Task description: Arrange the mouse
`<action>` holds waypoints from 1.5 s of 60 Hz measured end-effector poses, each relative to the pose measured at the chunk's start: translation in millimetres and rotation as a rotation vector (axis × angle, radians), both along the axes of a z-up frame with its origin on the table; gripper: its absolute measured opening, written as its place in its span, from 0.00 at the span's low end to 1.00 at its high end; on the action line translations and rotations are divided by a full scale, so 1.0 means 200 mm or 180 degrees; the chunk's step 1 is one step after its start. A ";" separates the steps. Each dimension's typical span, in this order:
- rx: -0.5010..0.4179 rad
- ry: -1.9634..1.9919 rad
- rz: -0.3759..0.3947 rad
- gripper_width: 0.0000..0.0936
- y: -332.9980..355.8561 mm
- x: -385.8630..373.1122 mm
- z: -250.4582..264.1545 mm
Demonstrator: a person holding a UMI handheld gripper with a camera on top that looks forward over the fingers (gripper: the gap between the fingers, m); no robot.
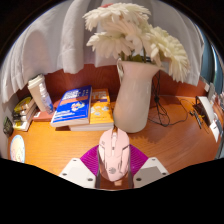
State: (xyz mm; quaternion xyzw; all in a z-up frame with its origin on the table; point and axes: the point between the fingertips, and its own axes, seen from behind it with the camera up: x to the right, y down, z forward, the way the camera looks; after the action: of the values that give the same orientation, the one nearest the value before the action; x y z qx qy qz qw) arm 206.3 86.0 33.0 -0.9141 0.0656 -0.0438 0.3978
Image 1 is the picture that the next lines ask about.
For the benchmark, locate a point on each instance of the white curtain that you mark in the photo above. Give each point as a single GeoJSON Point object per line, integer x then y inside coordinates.
{"type": "Point", "coordinates": [53, 40]}

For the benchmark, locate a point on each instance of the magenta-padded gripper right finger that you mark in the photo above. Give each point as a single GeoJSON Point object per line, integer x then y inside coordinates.
{"type": "Point", "coordinates": [150, 170]}

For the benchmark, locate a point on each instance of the yellow-cover book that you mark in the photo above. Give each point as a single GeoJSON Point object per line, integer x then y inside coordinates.
{"type": "Point", "coordinates": [101, 111]}

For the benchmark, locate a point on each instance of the pink computer mouse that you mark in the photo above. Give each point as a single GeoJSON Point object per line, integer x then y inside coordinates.
{"type": "Point", "coordinates": [113, 153]}

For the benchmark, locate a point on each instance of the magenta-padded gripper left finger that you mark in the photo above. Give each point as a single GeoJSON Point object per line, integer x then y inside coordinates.
{"type": "Point", "coordinates": [78, 170]}

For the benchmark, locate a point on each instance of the round cartoon-print mouse pad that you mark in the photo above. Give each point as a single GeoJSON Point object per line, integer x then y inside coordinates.
{"type": "Point", "coordinates": [17, 149]}

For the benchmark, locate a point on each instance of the black spine book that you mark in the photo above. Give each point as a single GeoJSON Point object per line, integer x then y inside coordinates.
{"type": "Point", "coordinates": [23, 112]}
{"type": "Point", "coordinates": [22, 117]}

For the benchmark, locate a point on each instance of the white tumbler bottle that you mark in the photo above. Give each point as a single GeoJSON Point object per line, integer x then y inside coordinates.
{"type": "Point", "coordinates": [35, 91]}

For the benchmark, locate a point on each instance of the dark glass window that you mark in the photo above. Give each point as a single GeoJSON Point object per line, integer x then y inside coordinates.
{"type": "Point", "coordinates": [215, 63]}

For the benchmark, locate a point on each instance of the black pen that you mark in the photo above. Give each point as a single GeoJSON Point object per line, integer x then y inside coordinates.
{"type": "Point", "coordinates": [196, 119]}

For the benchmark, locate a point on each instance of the white flower bouquet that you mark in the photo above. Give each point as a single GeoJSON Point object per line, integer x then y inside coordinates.
{"type": "Point", "coordinates": [130, 30]}

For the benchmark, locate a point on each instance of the small clear spray bottle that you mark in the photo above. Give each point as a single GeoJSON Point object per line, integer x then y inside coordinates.
{"type": "Point", "coordinates": [47, 101]}

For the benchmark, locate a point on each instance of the blue-cover book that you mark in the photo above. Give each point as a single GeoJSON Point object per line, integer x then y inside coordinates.
{"type": "Point", "coordinates": [73, 105]}

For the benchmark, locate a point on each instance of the yellow and white thick book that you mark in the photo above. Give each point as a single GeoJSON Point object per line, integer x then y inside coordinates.
{"type": "Point", "coordinates": [21, 125]}

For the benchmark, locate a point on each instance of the black and yellow cover book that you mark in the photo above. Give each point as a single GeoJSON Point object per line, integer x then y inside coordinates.
{"type": "Point", "coordinates": [23, 104]}

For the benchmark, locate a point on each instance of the thin red notebook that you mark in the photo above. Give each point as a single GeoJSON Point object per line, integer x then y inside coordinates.
{"type": "Point", "coordinates": [43, 116]}

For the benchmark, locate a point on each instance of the white angled stand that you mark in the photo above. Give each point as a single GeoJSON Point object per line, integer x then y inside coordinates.
{"type": "Point", "coordinates": [206, 110]}

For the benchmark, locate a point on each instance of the white ceramic vase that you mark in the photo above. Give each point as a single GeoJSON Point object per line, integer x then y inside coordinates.
{"type": "Point", "coordinates": [135, 100]}

